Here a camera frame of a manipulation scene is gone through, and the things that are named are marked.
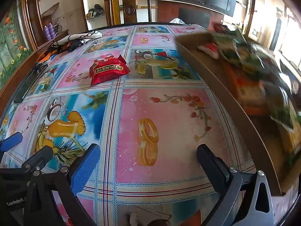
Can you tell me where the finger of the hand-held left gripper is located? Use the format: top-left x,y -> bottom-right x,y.
0,146 -> 53,177
0,132 -> 23,152

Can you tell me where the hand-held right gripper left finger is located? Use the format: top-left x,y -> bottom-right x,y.
24,144 -> 101,226

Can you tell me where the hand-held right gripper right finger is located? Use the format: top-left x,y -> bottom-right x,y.
196,144 -> 274,226

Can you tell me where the brown cardboard box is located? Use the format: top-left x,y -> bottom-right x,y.
175,29 -> 301,196

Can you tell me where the dark green snack packet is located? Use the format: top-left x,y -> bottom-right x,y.
266,82 -> 301,132

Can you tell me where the brown wooden cabinet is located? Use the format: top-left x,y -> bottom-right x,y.
0,29 -> 70,116

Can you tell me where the black smartphone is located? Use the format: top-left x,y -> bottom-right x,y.
13,63 -> 49,103

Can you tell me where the printed plastic tablecloth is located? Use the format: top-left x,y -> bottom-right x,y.
0,24 -> 294,226

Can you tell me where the orange biscuit packet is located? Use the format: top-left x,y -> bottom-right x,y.
223,63 -> 268,115

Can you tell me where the floral printed panel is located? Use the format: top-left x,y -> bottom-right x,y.
0,5 -> 33,85

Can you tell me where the red white snack packet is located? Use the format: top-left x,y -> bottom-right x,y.
198,41 -> 220,59

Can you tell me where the orange black patterned scarf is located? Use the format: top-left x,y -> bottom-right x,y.
35,30 -> 104,63

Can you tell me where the brown cloth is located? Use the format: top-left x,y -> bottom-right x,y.
41,2 -> 60,19

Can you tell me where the dark crumpled bundle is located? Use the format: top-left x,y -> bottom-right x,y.
88,4 -> 104,19

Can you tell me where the wooden television stand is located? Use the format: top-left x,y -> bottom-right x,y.
157,0 -> 226,29

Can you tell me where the wooden chair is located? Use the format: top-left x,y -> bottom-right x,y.
103,0 -> 154,26

